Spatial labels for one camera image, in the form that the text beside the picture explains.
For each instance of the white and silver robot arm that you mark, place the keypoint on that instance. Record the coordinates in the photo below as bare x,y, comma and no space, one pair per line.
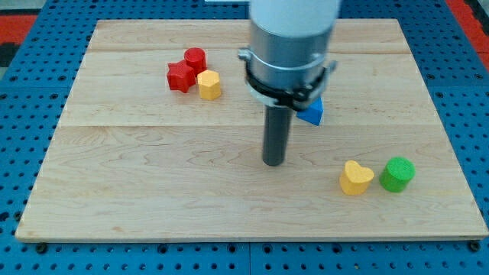
285,59

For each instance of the blue triangle block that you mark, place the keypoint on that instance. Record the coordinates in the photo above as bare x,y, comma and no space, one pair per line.
313,114

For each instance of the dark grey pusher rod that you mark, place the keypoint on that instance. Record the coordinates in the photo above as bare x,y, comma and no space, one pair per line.
276,131

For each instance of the yellow hexagon block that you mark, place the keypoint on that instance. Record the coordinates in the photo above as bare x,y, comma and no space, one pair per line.
209,85

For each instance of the light wooden board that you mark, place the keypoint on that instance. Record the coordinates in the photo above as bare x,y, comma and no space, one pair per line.
133,161

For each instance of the red star block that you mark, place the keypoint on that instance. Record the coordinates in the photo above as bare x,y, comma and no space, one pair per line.
180,76

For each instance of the red cylinder block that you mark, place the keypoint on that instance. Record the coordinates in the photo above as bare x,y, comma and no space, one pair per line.
195,57

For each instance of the yellow heart block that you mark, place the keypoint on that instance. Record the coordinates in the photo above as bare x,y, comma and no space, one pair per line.
355,179

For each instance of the green cylinder block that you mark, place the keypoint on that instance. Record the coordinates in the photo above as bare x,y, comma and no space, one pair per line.
397,173

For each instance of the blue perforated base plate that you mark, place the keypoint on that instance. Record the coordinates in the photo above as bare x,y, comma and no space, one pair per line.
38,81

